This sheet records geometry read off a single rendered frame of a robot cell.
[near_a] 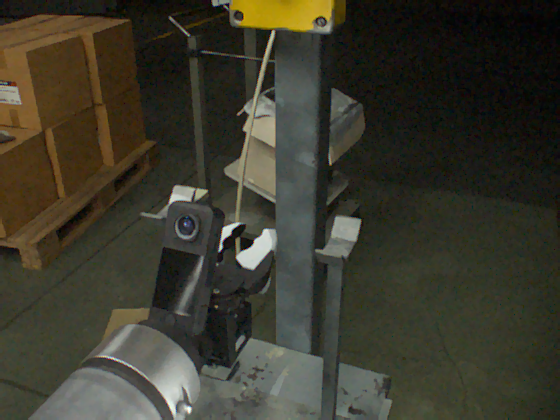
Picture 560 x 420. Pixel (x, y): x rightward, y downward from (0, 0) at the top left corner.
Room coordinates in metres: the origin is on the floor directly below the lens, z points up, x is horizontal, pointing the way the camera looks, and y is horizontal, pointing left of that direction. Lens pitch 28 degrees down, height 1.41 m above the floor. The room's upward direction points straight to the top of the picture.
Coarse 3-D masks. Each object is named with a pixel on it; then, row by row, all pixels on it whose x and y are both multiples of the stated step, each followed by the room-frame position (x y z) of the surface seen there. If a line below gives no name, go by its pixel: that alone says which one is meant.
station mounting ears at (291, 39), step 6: (282, 36) 0.67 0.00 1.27; (288, 36) 0.67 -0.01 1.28; (294, 36) 0.67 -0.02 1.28; (300, 36) 0.66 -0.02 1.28; (306, 36) 0.66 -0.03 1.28; (312, 36) 0.66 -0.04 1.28; (282, 42) 0.67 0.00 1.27; (288, 42) 0.67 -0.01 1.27; (294, 42) 0.67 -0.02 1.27; (300, 42) 0.66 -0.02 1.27; (306, 42) 0.66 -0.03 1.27; (312, 42) 0.66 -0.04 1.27
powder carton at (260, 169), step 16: (272, 96) 2.16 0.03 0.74; (336, 96) 2.31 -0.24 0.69; (240, 112) 2.11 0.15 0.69; (256, 112) 2.02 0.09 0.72; (272, 112) 2.01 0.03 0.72; (336, 112) 2.30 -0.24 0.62; (352, 112) 2.16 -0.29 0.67; (256, 128) 2.01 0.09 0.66; (272, 128) 1.99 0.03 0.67; (336, 128) 2.01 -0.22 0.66; (352, 128) 2.13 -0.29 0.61; (256, 144) 2.06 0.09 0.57; (272, 144) 1.96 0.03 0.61; (336, 144) 1.99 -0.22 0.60; (352, 144) 2.11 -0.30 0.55; (240, 160) 2.10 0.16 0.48; (256, 160) 2.06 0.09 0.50; (272, 160) 2.03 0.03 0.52; (336, 160) 2.28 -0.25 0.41; (256, 176) 2.07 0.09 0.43; (272, 176) 2.03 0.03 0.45; (272, 192) 2.03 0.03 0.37
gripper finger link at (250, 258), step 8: (264, 232) 0.51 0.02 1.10; (272, 232) 0.52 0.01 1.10; (256, 240) 0.50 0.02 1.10; (264, 240) 0.50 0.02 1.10; (272, 240) 0.50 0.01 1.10; (248, 248) 0.48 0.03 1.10; (256, 248) 0.48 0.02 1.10; (264, 248) 0.48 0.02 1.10; (272, 248) 0.48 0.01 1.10; (240, 256) 0.47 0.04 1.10; (248, 256) 0.47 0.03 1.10; (256, 256) 0.47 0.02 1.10; (240, 264) 0.45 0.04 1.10; (248, 264) 0.45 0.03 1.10; (256, 264) 0.45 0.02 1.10; (264, 288) 0.48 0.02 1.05
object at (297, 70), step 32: (288, 64) 0.67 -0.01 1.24; (320, 64) 0.66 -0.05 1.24; (288, 96) 0.67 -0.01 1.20; (320, 96) 0.66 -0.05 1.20; (288, 128) 0.67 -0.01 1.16; (320, 128) 0.67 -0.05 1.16; (288, 160) 0.67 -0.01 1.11; (320, 160) 0.67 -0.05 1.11; (288, 192) 0.67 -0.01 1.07; (320, 192) 0.68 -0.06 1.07; (288, 224) 0.67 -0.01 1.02; (320, 224) 0.68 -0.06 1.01; (288, 256) 0.67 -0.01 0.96; (288, 288) 0.67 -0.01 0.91; (320, 288) 0.70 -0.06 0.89; (288, 320) 0.67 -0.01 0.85; (320, 320) 0.70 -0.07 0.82
